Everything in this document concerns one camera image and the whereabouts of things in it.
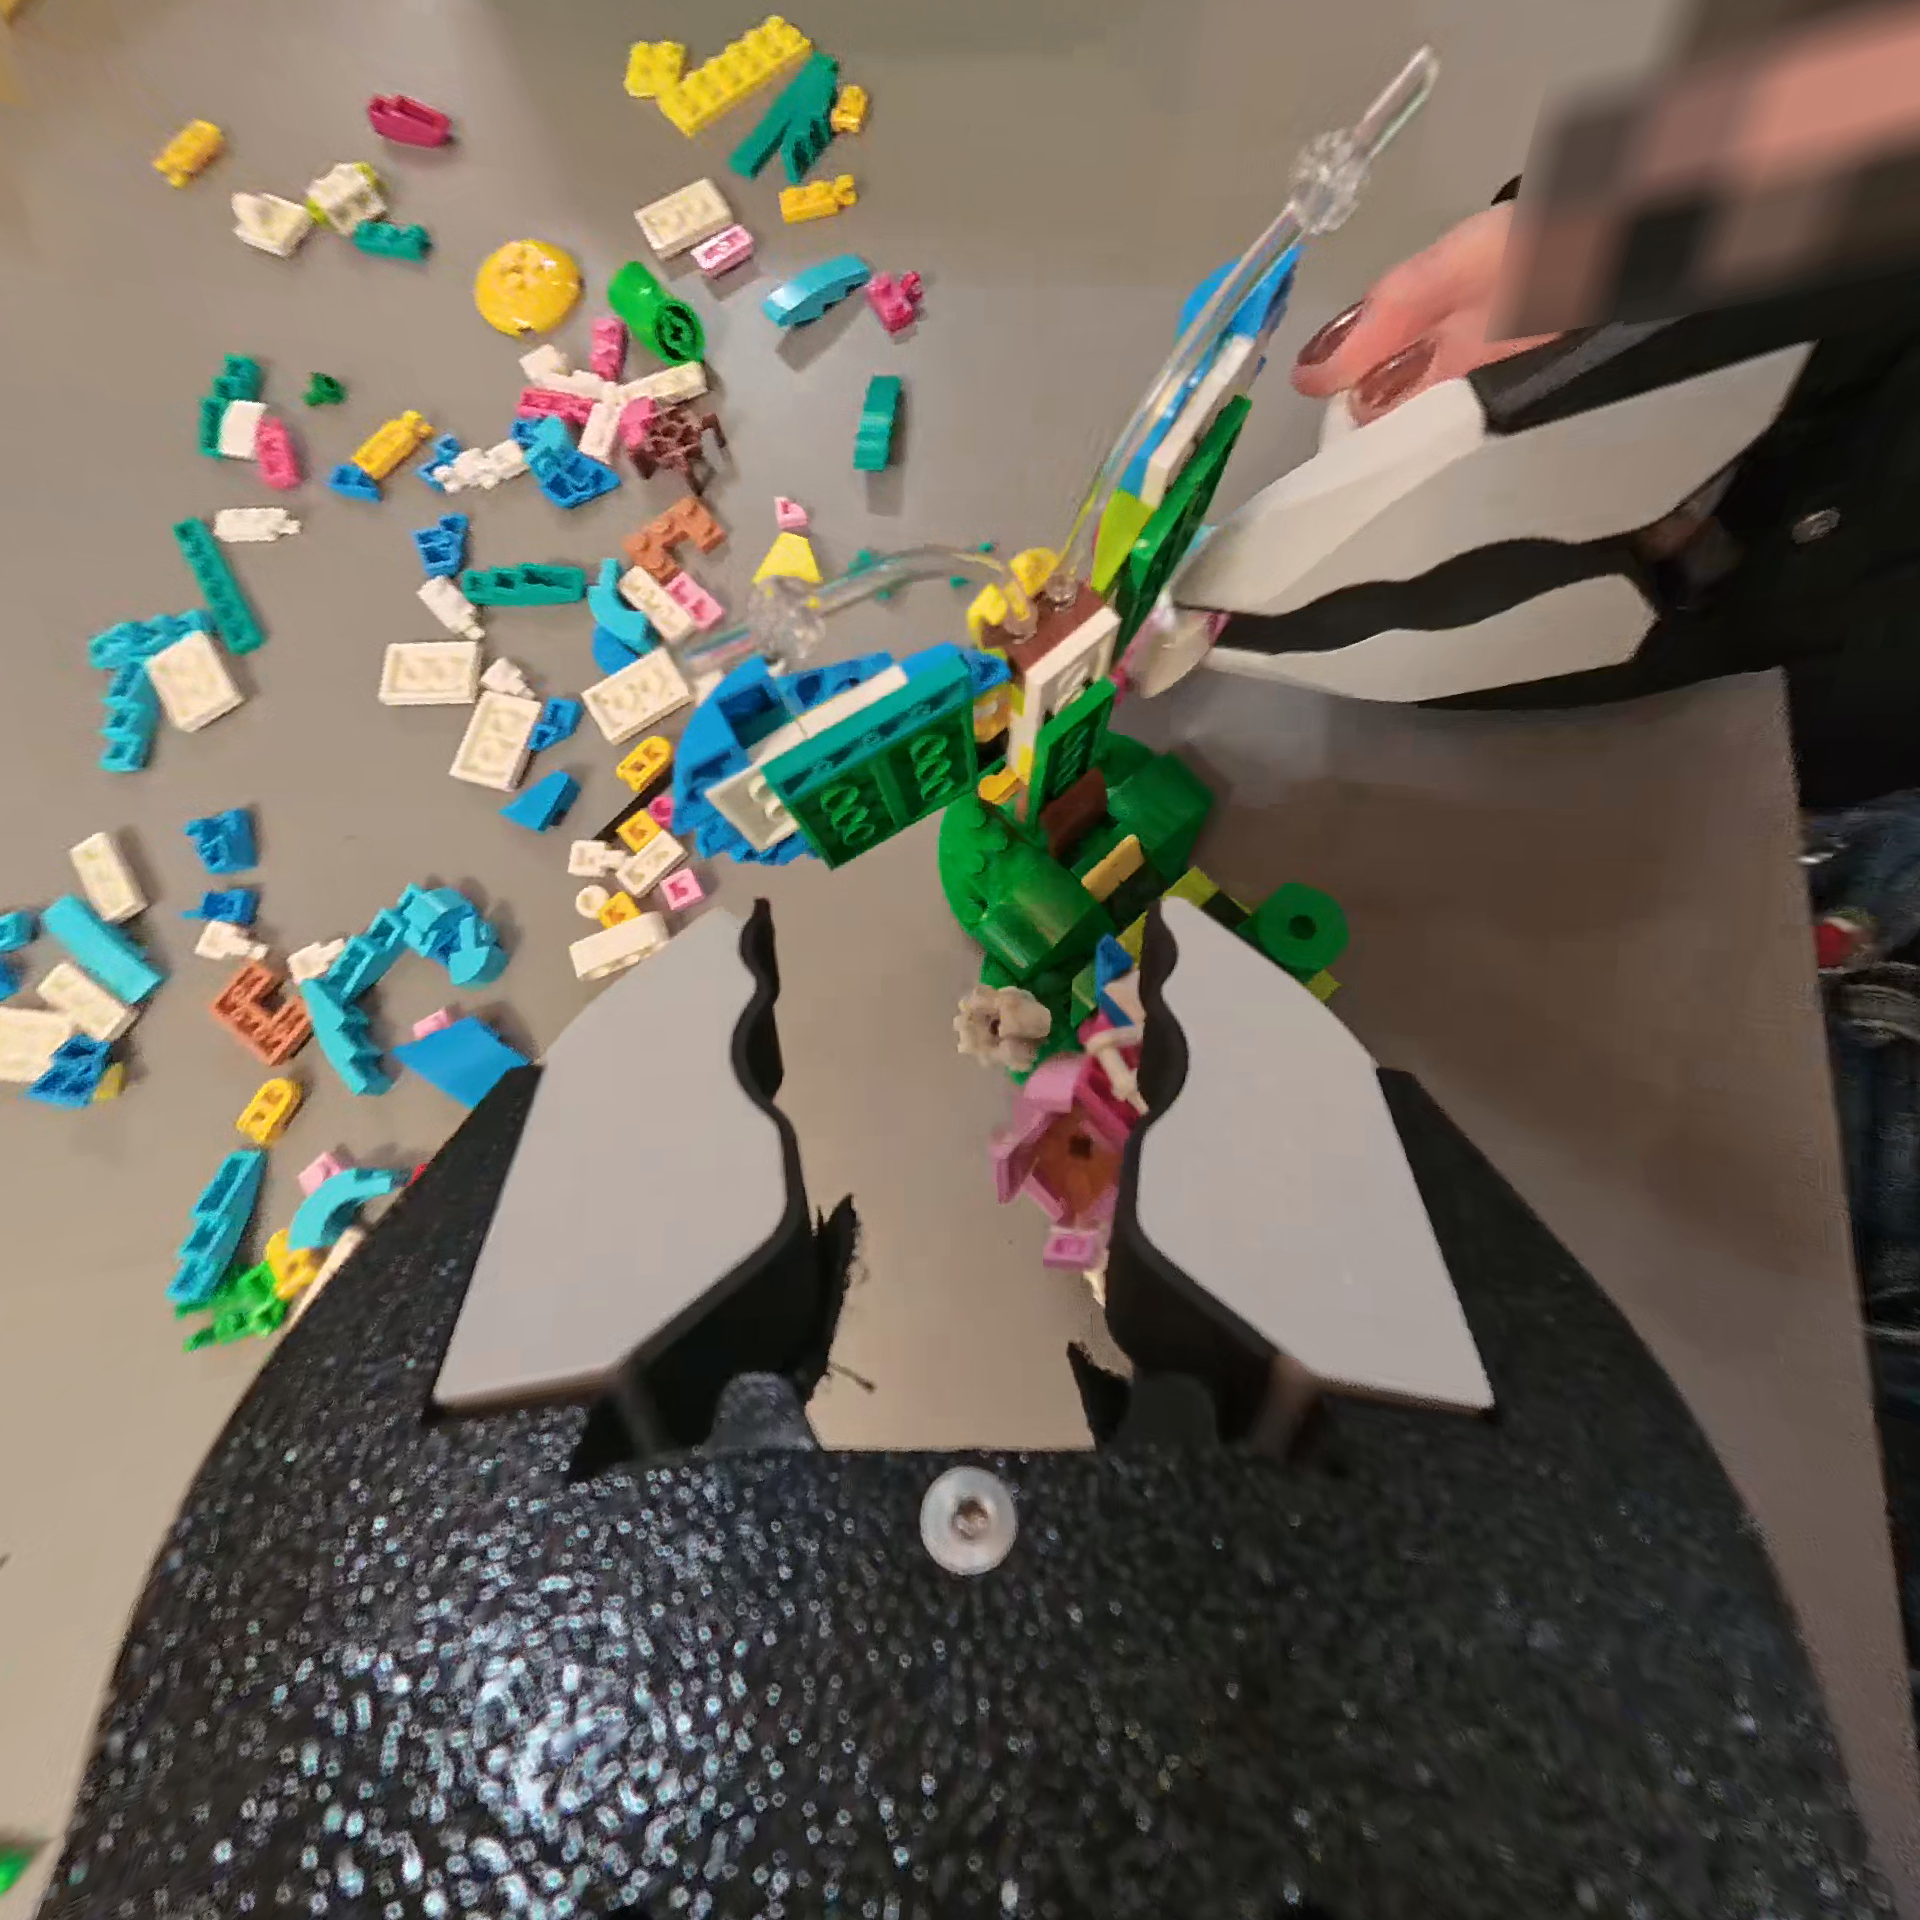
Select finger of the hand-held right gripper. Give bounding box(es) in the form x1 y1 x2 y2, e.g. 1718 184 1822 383
1190 324 1819 619
1184 569 1657 705

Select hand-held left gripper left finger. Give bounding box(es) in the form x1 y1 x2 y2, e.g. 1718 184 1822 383
433 897 858 1470

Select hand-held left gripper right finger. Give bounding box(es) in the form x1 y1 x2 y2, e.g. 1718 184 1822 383
1099 897 1500 1463

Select colourful lego model green base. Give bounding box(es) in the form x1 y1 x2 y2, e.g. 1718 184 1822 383
666 43 1443 1278

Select scattered loose lego bricks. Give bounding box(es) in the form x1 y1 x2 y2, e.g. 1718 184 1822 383
0 14 931 1353

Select person's right hand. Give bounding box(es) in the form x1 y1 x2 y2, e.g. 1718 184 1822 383
1291 203 1519 440

